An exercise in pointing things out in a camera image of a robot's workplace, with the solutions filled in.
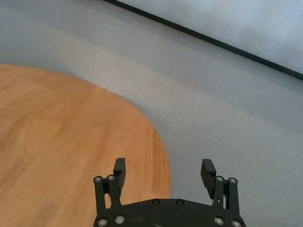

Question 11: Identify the black wall strip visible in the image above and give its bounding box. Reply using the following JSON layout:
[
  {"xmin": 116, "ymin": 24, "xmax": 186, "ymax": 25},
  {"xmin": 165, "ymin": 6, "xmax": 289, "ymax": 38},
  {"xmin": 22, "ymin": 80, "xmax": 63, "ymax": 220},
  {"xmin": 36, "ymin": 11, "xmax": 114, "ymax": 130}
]
[{"xmin": 103, "ymin": 0, "xmax": 303, "ymax": 80}]

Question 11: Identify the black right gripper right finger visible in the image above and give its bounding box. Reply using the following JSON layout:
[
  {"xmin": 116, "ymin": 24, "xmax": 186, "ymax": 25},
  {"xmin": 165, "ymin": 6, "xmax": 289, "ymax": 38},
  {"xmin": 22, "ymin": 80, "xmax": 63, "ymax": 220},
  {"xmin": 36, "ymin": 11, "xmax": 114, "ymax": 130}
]
[{"xmin": 200, "ymin": 158, "xmax": 240, "ymax": 213}]

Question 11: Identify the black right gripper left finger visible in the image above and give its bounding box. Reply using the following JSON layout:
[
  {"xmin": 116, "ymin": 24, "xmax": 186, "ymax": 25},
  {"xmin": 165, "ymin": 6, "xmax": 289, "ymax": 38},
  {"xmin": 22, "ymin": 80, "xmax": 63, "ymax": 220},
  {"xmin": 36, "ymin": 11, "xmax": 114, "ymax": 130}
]
[{"xmin": 93, "ymin": 157, "xmax": 126, "ymax": 213}]

